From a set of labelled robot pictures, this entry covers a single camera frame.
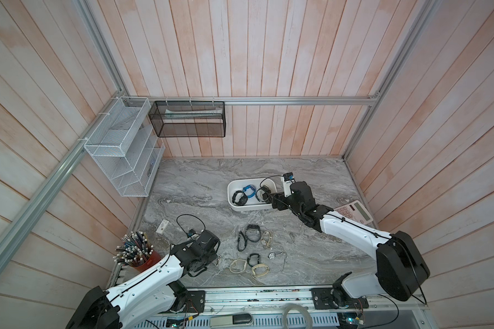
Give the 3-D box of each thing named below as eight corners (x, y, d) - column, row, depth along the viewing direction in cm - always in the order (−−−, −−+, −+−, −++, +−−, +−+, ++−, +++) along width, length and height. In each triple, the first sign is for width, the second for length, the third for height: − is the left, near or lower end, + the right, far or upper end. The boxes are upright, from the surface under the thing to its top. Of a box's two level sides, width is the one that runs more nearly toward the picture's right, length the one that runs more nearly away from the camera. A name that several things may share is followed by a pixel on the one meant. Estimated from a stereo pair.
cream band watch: (229, 273, 82) (229, 271, 79) (230, 261, 85) (229, 259, 82) (246, 273, 82) (246, 271, 79) (246, 261, 85) (246, 259, 82)
